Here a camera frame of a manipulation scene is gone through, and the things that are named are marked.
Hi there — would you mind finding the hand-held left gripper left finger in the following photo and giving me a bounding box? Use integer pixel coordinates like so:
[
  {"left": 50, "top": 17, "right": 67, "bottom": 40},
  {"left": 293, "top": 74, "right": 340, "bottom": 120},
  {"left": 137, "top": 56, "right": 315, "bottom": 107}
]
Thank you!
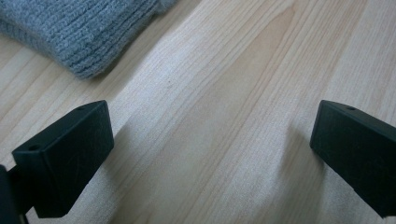
[{"left": 11, "top": 100, "right": 115, "bottom": 219}]

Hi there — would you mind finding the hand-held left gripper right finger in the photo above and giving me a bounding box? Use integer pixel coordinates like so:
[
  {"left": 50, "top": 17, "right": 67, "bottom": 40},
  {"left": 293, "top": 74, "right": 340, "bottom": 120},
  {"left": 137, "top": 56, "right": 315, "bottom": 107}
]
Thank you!
[{"left": 309, "top": 99, "right": 396, "bottom": 218}]

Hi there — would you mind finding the grey knitted cloth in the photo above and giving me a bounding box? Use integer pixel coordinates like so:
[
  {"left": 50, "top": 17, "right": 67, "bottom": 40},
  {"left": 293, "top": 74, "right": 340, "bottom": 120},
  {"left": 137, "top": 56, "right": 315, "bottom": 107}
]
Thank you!
[{"left": 0, "top": 0, "right": 178, "bottom": 79}]

